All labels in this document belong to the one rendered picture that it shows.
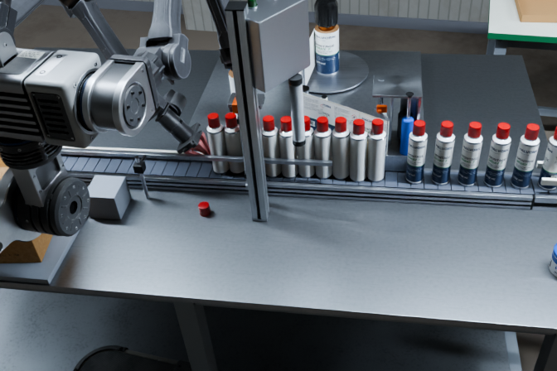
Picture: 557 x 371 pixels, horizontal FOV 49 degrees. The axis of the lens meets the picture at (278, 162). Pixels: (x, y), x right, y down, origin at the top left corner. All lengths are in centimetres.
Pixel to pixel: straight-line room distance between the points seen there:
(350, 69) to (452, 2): 226
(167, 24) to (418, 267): 89
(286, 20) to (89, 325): 147
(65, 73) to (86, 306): 146
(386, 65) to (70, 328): 156
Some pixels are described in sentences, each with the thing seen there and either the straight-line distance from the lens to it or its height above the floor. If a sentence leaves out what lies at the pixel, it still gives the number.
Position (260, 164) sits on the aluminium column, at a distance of 168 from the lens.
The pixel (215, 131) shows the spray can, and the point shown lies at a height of 104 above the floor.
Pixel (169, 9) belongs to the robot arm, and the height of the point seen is 153.
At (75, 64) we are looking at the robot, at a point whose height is 153.
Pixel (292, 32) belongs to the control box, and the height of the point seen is 141.
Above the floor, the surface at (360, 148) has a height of 101.
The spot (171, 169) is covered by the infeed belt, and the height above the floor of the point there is 88.
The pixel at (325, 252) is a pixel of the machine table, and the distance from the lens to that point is 173.
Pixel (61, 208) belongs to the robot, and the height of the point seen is 117.
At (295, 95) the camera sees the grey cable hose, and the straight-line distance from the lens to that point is 159.
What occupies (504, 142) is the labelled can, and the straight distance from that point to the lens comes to 180.
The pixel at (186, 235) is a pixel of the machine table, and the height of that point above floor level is 83.
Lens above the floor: 210
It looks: 39 degrees down
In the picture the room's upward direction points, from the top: 5 degrees counter-clockwise
